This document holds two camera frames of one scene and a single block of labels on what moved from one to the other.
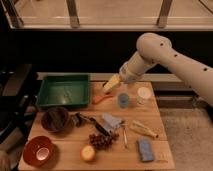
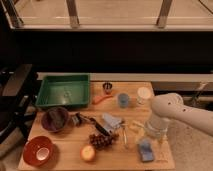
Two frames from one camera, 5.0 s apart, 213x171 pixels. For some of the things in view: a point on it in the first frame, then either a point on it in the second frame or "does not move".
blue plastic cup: x=123 y=99 does not move
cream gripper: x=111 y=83 -> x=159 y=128
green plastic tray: x=67 y=90 does not move
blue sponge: x=145 y=149 does not move
